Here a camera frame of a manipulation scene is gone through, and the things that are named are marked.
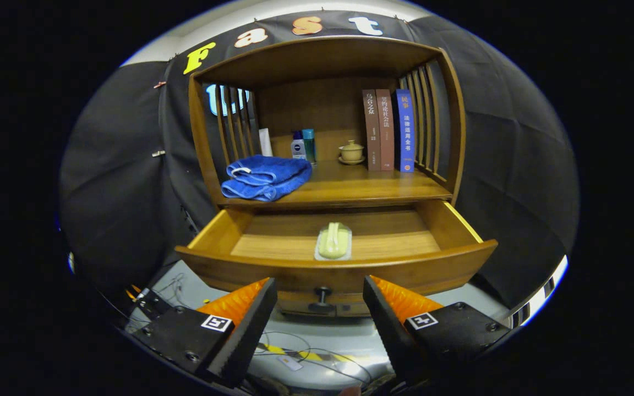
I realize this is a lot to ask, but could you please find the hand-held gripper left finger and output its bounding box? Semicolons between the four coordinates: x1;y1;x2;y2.
130;278;279;388

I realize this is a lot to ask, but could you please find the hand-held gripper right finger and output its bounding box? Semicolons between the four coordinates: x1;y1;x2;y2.
362;275;511;386

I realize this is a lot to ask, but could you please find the black drawer knob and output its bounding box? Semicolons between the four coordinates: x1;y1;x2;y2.
309;286;335;315

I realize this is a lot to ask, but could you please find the wooden drawer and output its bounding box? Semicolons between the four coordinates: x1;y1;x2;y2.
175;199;498;298

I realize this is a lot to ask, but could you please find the green scrub brush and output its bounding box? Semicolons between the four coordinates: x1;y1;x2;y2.
314;222;353;261

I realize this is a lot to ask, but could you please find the wooden countertop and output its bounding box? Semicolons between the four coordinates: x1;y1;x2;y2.
219;159;454;208

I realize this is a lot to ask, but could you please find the wooden cabinet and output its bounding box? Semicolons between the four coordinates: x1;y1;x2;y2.
188;36;467;318

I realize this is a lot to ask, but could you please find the yellow and black floor tape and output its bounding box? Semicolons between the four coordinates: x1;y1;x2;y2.
256;342;356;364

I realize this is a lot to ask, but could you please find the black device with orange tips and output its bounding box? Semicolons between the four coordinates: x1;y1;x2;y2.
127;285;172;321

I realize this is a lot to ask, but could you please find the folded blue towel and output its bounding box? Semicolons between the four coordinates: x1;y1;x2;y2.
221;155;313;202

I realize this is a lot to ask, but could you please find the beige lidded tea cup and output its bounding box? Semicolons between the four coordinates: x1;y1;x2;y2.
338;140;366;166

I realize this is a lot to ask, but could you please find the reddish brown book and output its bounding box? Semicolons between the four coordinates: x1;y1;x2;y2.
375;89;396;172

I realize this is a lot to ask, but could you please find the blue book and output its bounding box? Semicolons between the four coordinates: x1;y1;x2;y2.
395;89;416;173

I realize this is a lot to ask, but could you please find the dark brown book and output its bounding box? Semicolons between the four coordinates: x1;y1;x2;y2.
362;89;382;172

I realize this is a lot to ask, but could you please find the blue bottle with teal cap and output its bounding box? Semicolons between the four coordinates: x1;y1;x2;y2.
302;129;318;164

